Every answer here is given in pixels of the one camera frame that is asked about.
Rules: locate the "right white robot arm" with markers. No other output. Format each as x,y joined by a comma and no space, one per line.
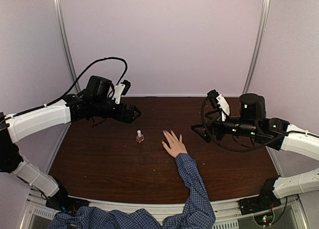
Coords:
252,123

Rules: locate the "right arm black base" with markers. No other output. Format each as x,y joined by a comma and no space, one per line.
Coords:
257,204

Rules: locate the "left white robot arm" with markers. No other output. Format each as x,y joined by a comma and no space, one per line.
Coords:
100,98

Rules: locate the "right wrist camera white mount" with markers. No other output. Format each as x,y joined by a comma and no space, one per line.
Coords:
219,102

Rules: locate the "pink nail polish bottle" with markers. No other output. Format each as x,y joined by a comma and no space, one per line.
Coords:
139,139

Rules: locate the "aluminium frame post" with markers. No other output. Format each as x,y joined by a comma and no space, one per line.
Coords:
64,38
264,16

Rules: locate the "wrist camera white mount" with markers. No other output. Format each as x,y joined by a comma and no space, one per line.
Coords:
219,102
120,90

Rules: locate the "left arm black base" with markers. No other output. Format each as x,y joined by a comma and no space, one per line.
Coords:
70,205

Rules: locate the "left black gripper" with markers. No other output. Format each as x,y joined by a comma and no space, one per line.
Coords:
128,118

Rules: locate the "left aluminium frame post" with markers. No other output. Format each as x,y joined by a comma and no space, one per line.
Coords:
64,38

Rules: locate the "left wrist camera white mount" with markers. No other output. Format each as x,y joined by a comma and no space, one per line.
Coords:
120,90

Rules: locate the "mannequin hand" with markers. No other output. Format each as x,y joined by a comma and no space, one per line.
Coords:
172,144

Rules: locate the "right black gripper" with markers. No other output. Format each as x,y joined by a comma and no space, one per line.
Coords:
217,124

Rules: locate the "right aluminium frame post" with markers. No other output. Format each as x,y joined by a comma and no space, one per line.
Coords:
264,16

